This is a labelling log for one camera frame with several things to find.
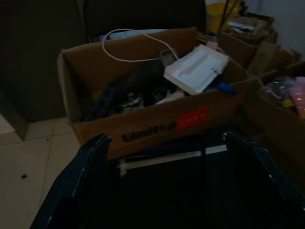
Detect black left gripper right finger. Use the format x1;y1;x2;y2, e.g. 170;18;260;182
222;131;305;229

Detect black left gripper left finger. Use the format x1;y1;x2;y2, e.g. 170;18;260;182
30;133;112;229

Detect printed cardboard rubbish box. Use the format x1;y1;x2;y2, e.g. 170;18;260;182
57;26;260;160

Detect cardboard box with colourful items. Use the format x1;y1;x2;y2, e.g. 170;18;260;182
243;63;305;167

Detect white plastic bar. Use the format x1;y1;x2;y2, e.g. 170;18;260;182
116;145;227;177

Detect pink packet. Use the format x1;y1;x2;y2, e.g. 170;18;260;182
289;76;305;117

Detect colourful plastic packets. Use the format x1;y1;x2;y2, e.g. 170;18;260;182
265;77;293;101

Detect blue plastic piece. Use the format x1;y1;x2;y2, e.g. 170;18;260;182
215;82;239;95

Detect black cloth bag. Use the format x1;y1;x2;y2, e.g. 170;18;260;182
81;59;167;122

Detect white moulded packaging tray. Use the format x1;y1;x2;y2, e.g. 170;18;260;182
163;44;230;95

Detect cardboard box with papers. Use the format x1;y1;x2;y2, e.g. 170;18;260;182
219;13;278;70

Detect small grey device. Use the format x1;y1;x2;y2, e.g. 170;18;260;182
159;49;177;69

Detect yellow bucket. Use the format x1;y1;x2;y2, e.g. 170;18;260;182
206;1;240;33

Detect white cable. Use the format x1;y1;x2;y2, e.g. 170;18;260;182
102;29;178;63

